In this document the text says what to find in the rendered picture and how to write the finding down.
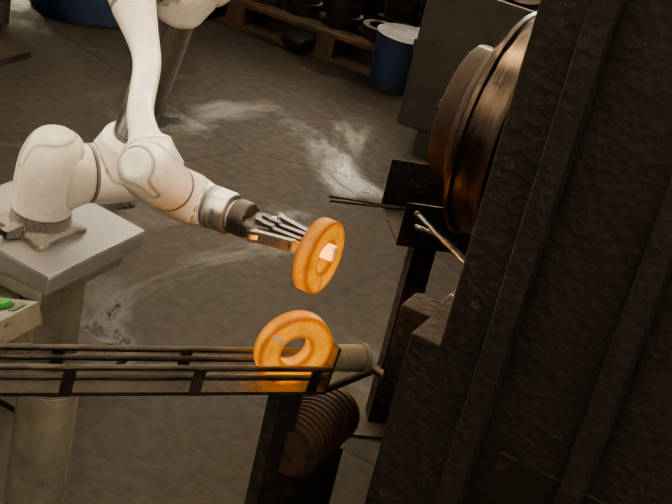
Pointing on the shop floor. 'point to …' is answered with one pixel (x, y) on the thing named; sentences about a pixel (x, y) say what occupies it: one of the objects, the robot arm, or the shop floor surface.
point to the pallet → (340, 28)
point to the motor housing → (317, 447)
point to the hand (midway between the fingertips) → (319, 248)
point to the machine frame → (556, 288)
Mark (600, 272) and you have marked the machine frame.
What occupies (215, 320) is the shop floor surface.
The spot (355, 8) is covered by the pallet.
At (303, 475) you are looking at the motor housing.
